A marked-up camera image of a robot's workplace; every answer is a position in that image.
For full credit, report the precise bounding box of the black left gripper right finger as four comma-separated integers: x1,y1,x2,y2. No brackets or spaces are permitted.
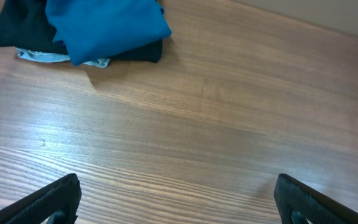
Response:
273,174,358,224

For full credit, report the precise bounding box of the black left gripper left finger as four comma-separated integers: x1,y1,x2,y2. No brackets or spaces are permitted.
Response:
0,173,81,224

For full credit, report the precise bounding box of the blue polo shirt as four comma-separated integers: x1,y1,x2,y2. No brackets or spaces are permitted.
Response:
45,0,172,65

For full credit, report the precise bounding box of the folded light grey garment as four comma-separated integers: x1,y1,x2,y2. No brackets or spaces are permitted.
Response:
16,48,110,68

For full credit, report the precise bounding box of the folded dark green garment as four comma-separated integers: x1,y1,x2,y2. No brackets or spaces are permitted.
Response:
0,0,163,63

